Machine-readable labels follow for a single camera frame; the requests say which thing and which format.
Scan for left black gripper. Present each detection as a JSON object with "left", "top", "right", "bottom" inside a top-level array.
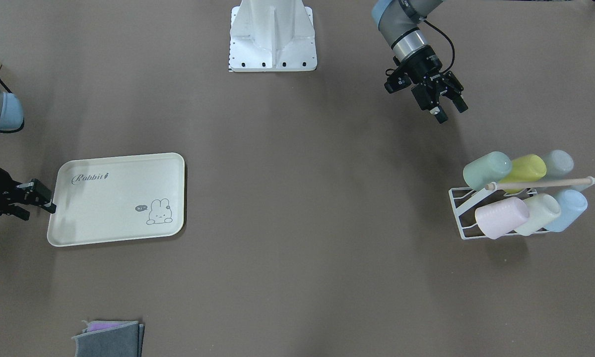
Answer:
[{"left": 397, "top": 46, "right": 469, "bottom": 124}]

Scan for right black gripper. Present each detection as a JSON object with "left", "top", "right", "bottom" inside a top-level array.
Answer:
[{"left": 0, "top": 168, "right": 57, "bottom": 221}]

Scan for green cup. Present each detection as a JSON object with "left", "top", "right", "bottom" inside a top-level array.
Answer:
[{"left": 463, "top": 151, "right": 513, "bottom": 191}]

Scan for cream rabbit tray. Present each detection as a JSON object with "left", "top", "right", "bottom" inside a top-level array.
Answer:
[{"left": 46, "top": 152, "right": 186, "bottom": 247}]

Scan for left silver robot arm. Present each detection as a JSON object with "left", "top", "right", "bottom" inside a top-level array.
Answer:
[{"left": 371, "top": 0, "right": 469, "bottom": 123}]

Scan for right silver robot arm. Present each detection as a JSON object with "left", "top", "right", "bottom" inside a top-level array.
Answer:
[{"left": 0, "top": 77, "right": 57, "bottom": 221}]

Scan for yellow cup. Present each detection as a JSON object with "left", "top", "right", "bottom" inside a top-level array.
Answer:
[{"left": 499, "top": 154, "right": 547, "bottom": 183}]

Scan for pink cup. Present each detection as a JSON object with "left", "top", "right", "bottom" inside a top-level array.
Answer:
[{"left": 474, "top": 197, "right": 529, "bottom": 239}]

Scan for grey blue cup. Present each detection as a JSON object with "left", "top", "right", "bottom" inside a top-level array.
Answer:
[{"left": 541, "top": 149, "right": 575, "bottom": 181}]

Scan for cream white cup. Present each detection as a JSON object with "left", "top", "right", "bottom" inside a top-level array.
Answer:
[{"left": 514, "top": 194, "right": 561, "bottom": 237}]

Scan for light blue cup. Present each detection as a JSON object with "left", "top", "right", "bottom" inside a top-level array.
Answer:
[{"left": 544, "top": 189, "right": 588, "bottom": 233}]

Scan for grey folded cloth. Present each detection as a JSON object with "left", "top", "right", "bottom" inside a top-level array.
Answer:
[{"left": 72, "top": 320, "right": 144, "bottom": 357}]

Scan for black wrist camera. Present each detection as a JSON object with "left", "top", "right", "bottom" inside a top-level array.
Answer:
[{"left": 384, "top": 68, "right": 412, "bottom": 94}]

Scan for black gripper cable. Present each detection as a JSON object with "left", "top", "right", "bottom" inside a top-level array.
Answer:
[{"left": 421, "top": 19, "right": 457, "bottom": 75}]

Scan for white wire cup rack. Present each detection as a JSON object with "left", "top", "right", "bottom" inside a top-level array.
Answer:
[{"left": 448, "top": 176, "right": 595, "bottom": 241}]

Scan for white mounting post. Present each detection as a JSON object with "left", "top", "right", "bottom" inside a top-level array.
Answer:
[{"left": 228, "top": 0, "right": 318, "bottom": 72}]

